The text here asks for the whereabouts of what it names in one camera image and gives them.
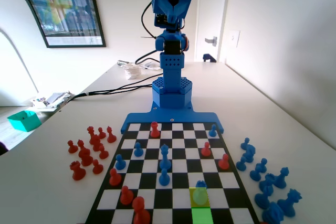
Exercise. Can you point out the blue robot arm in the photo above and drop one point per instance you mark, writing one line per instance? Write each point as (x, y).
(173, 77)

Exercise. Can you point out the red chess bishop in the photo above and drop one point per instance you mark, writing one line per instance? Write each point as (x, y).
(111, 136)

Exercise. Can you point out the red queen chess piece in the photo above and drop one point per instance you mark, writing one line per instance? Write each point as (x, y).
(91, 131)

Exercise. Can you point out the tall blue piece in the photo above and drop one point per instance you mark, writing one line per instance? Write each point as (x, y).
(164, 158)

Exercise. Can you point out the red chess knight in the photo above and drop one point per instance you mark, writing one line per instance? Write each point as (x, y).
(85, 157)
(95, 142)

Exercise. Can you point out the black zip tie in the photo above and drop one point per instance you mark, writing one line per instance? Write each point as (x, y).
(149, 37)

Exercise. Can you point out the blue table clamp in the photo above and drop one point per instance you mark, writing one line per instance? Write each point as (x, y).
(209, 58)

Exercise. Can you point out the white stacked object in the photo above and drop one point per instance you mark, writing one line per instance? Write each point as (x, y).
(132, 72)

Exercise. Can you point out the black white chessboard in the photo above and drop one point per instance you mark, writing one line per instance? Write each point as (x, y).
(178, 153)

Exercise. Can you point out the white arched panel black edge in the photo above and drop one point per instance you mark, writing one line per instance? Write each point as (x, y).
(21, 30)

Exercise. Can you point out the pile of papers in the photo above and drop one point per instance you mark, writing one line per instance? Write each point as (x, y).
(50, 100)

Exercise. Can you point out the teal plastic box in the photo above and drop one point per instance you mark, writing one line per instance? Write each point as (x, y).
(25, 121)

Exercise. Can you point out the black framed wall poster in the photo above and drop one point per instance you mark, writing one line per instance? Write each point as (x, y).
(71, 9)

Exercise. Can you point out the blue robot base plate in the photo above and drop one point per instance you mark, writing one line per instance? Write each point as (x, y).
(141, 119)

